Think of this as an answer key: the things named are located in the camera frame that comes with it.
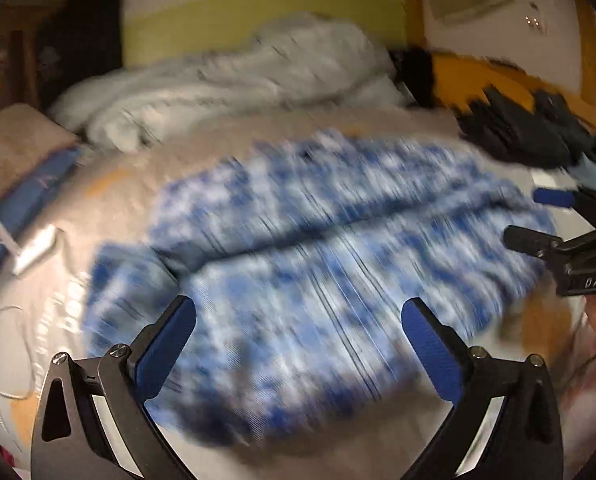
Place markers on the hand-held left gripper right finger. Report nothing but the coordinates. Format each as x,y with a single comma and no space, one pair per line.
430,345

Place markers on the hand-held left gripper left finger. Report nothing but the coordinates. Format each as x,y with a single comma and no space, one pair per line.
170,342

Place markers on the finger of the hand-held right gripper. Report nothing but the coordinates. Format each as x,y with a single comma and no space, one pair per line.
527,240
552,196

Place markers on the blue white plaid shirt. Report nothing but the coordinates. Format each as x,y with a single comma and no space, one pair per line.
303,270

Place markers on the pile of dark clothes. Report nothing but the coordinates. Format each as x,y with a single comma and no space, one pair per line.
522,130

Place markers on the white desk lamp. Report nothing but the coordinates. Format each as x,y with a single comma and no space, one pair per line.
35,250

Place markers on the grey bed sheet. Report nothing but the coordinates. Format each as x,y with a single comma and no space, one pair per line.
123,180

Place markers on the black furry item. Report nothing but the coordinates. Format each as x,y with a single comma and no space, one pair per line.
415,77

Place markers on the blue pillow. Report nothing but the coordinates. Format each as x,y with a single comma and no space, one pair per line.
33,190

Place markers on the beige pillow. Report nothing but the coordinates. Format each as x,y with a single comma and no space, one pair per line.
18,145

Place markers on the light grey duvet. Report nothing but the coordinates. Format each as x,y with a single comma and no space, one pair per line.
218,90

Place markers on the black board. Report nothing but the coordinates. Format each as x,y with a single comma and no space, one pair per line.
78,45

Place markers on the wooden post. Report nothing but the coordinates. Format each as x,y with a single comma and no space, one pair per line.
412,5

